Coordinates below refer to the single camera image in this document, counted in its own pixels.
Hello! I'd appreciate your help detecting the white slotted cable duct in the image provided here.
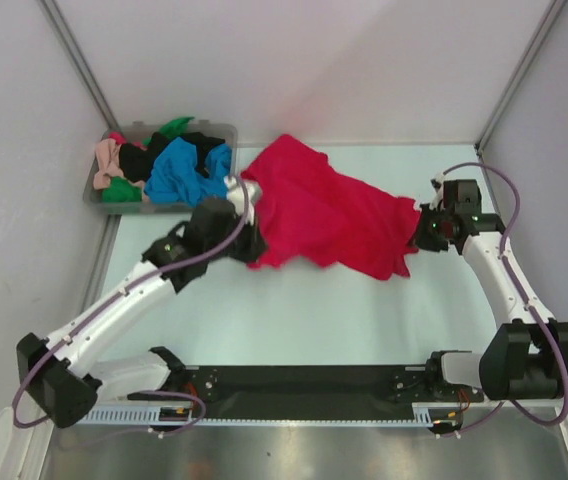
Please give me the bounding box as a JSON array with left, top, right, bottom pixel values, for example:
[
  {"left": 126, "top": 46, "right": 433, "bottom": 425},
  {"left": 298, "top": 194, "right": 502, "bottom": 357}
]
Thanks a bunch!
[{"left": 78, "top": 404, "right": 461, "bottom": 428}]

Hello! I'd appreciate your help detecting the green t shirt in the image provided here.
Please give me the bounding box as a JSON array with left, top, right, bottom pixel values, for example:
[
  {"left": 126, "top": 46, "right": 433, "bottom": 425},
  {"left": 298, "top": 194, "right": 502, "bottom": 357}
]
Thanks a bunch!
[{"left": 98, "top": 117, "right": 193, "bottom": 203}]

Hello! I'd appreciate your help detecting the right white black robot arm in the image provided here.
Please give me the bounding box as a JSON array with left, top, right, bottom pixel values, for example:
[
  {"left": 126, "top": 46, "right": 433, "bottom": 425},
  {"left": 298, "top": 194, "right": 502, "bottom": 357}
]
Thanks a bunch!
[{"left": 412, "top": 176, "right": 568, "bottom": 401}]

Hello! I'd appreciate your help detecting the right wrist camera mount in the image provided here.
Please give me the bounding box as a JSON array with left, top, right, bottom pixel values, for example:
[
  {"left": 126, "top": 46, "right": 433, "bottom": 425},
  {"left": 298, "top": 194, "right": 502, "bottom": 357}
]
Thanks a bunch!
[{"left": 430, "top": 172, "right": 446, "bottom": 211}]

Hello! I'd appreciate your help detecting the blue t shirt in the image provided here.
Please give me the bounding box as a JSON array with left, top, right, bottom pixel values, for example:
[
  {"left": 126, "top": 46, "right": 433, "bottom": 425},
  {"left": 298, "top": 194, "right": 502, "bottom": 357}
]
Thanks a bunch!
[{"left": 144, "top": 138, "right": 232, "bottom": 207}]

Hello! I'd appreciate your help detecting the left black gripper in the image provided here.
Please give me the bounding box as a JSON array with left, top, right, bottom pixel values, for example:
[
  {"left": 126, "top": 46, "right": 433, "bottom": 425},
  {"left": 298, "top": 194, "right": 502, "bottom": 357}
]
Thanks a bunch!
[{"left": 204, "top": 209, "right": 268, "bottom": 265}]

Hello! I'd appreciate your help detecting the black t shirt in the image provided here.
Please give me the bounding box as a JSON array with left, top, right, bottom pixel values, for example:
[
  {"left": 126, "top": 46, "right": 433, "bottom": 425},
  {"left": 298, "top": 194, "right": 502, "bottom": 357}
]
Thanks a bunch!
[{"left": 119, "top": 132, "right": 225, "bottom": 182}]

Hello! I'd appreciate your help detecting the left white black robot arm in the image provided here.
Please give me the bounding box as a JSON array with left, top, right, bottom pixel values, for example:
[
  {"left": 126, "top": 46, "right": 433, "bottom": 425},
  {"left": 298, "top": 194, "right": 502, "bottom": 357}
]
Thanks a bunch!
[{"left": 12, "top": 197, "right": 266, "bottom": 428}]

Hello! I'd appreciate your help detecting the red t shirt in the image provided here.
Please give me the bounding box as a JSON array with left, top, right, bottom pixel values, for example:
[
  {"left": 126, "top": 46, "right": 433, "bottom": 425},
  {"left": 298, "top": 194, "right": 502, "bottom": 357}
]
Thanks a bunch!
[{"left": 241, "top": 134, "right": 420, "bottom": 281}]

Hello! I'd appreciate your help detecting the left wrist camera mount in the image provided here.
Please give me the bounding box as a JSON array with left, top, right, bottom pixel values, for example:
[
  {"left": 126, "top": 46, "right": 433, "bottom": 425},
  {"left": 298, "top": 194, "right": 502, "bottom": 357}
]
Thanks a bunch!
[{"left": 224, "top": 176, "right": 262, "bottom": 217}]

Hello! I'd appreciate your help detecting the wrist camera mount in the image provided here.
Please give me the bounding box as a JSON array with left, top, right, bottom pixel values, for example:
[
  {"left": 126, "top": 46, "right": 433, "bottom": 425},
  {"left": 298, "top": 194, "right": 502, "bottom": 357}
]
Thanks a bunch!
[
  {"left": 430, "top": 172, "right": 446, "bottom": 211},
  {"left": 224, "top": 176, "right": 262, "bottom": 217}
]

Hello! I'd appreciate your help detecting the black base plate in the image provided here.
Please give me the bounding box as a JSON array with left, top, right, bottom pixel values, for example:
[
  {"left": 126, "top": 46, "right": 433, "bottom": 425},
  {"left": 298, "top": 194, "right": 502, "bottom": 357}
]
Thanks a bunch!
[{"left": 160, "top": 365, "right": 483, "bottom": 422}]

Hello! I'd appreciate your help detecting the beige pink t shirt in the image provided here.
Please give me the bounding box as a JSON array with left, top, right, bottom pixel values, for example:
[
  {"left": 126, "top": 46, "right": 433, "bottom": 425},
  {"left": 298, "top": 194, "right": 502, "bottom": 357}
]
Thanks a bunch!
[{"left": 93, "top": 138, "right": 124, "bottom": 190}]

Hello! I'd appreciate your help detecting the white object bottom left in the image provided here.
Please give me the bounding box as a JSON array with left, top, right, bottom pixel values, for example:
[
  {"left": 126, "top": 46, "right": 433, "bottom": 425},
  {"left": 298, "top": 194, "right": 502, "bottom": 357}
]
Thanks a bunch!
[{"left": 0, "top": 407, "right": 32, "bottom": 480}]

